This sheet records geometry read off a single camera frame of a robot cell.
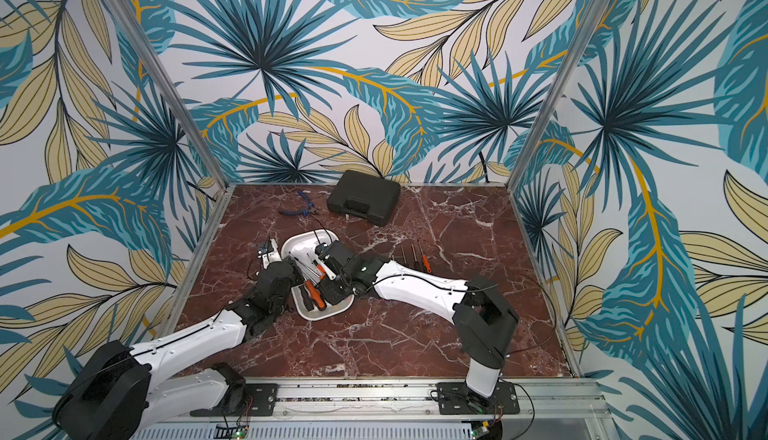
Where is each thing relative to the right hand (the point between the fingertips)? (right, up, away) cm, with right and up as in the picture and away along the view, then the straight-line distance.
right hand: (330, 286), depth 82 cm
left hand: (-12, +6, +4) cm, 14 cm away
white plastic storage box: (-8, +11, +6) cm, 15 cm away
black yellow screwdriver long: (+21, +6, +18) cm, 29 cm away
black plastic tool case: (+9, +26, +29) cm, 40 cm away
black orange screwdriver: (+28, +4, +16) cm, 33 cm away
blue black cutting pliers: (-12, +22, +29) cm, 38 cm away
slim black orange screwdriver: (-4, +4, +4) cm, 7 cm away
